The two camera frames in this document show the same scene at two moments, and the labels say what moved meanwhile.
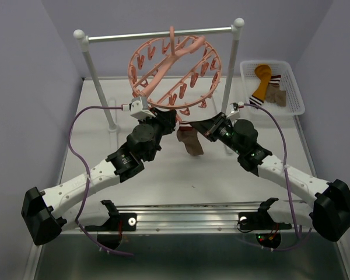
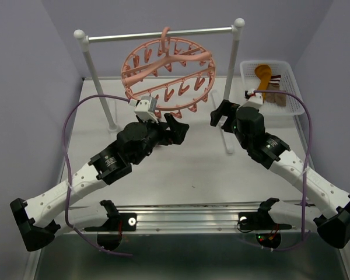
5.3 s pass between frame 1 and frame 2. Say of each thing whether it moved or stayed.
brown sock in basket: stayed
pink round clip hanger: moved
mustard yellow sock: stayed
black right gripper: moved
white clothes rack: stayed
